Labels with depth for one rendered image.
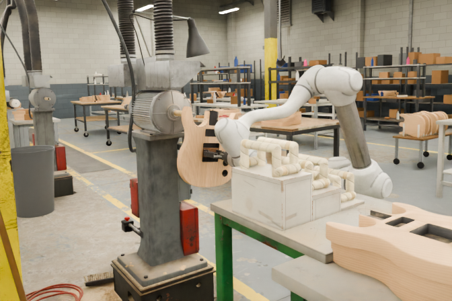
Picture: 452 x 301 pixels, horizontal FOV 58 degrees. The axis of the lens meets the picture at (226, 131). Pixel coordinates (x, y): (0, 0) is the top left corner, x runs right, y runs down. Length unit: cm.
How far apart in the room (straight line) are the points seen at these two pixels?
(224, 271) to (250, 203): 38
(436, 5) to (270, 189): 1275
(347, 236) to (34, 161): 401
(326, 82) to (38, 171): 354
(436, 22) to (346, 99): 1190
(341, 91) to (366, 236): 98
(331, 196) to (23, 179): 380
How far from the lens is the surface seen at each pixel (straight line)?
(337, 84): 196
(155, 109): 230
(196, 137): 208
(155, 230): 261
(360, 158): 219
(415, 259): 103
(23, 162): 479
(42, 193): 490
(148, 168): 250
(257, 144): 143
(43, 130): 563
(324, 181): 155
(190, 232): 271
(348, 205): 166
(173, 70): 202
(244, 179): 149
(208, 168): 214
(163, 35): 219
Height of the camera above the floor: 143
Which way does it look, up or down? 7 degrees down
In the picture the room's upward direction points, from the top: 1 degrees counter-clockwise
